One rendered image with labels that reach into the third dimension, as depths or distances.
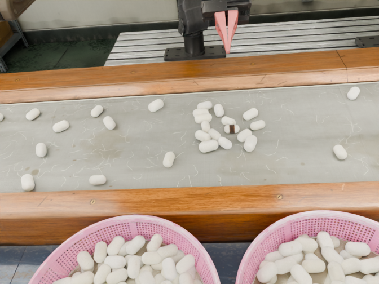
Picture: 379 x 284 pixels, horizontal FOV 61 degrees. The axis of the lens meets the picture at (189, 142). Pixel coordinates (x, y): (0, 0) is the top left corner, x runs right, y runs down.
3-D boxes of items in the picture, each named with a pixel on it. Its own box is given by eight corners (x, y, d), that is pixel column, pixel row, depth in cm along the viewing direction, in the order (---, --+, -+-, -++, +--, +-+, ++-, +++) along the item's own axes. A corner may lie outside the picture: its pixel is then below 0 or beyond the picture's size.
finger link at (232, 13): (240, 45, 63) (237, 0, 64) (203, 48, 64) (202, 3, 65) (238, 57, 70) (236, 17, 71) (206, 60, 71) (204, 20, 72)
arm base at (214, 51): (225, 34, 96) (225, 23, 101) (159, 38, 98) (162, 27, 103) (225, 58, 101) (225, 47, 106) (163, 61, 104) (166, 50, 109)
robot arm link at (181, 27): (210, 12, 94) (202, 6, 98) (183, 20, 92) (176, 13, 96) (211, 33, 98) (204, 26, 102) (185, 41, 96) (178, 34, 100)
